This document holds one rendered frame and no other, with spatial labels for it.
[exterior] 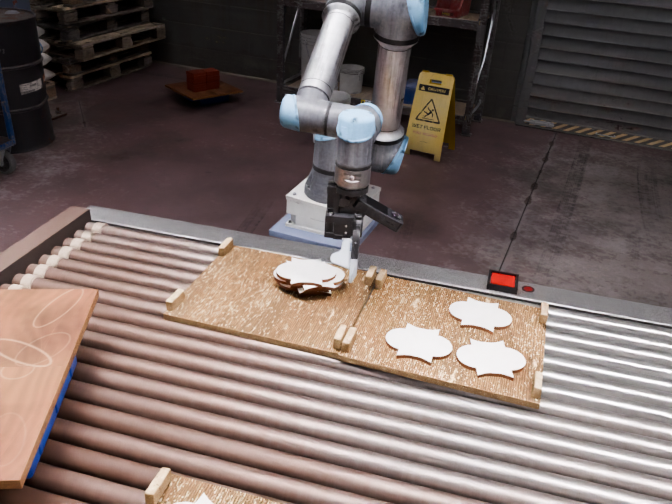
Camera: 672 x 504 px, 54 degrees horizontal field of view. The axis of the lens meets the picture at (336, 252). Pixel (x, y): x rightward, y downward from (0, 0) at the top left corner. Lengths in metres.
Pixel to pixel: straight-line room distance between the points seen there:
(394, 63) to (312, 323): 0.70
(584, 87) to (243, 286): 4.75
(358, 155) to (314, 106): 0.17
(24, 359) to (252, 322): 0.48
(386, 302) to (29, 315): 0.77
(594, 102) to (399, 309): 4.66
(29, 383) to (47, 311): 0.21
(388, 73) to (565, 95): 4.35
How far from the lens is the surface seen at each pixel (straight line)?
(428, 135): 5.06
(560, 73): 6.03
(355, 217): 1.42
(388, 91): 1.80
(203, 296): 1.59
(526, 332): 1.56
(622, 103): 6.07
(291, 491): 1.17
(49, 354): 1.30
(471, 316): 1.56
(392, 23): 1.71
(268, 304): 1.55
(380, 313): 1.54
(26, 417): 1.18
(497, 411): 1.36
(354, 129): 1.33
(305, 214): 1.99
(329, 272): 1.58
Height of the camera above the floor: 1.80
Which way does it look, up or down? 29 degrees down
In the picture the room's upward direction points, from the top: 3 degrees clockwise
